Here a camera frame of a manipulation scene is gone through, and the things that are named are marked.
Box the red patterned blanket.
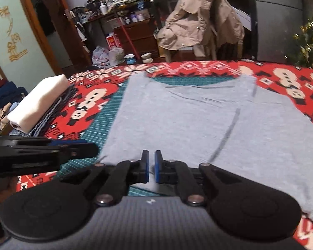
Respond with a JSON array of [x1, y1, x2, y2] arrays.
[[16, 60, 313, 250]]

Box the blue denim jeans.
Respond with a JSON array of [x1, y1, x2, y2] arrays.
[[9, 127, 29, 137]]

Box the red white carton box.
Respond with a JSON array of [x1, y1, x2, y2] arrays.
[[106, 34, 123, 50]]

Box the red broom handle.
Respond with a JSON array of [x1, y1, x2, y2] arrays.
[[119, 18, 141, 59]]

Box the wooden chair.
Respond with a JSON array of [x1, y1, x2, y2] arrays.
[[164, 44, 243, 62]]

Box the grey refrigerator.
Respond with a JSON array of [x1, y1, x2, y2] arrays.
[[252, 0, 313, 63]]

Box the white folded garment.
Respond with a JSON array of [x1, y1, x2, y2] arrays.
[[7, 75, 70, 133]]

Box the small Christmas tree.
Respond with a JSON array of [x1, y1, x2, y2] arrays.
[[289, 10, 313, 69]]

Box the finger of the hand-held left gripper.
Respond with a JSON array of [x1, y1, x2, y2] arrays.
[[51, 139, 88, 147], [48, 144, 99, 166]]

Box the stack of folded dark clothes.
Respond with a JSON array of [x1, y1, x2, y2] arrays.
[[29, 85, 77, 137]]

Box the wooden drawer cabinet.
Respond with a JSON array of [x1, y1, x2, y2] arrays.
[[113, 19, 158, 58]]

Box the pile of dark clothes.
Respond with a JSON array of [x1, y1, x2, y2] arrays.
[[0, 77, 28, 136]]

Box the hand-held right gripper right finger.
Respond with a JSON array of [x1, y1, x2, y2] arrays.
[[154, 150, 247, 207]]

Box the green cutting mat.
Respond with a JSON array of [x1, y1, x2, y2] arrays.
[[59, 75, 247, 198]]

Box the white paper sheet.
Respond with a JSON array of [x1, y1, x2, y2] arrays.
[[235, 8, 252, 32]]

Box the beige jacket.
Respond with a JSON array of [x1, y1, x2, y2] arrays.
[[158, 0, 245, 58]]

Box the grey white bag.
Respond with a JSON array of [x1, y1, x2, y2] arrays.
[[108, 48, 125, 67]]

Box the pale door panel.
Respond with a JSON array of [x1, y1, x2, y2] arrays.
[[0, 0, 55, 133]]

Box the person's left hand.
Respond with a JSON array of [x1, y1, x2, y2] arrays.
[[0, 177, 18, 213]]

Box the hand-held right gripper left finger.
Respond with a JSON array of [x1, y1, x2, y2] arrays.
[[60, 150, 150, 207]]

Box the wooden door frame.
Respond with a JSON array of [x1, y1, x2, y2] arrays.
[[14, 0, 64, 75]]

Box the white printed plastic bag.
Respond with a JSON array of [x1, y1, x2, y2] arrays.
[[92, 46, 110, 67]]

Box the grey shirt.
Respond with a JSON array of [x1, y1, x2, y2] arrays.
[[98, 71, 313, 226]]

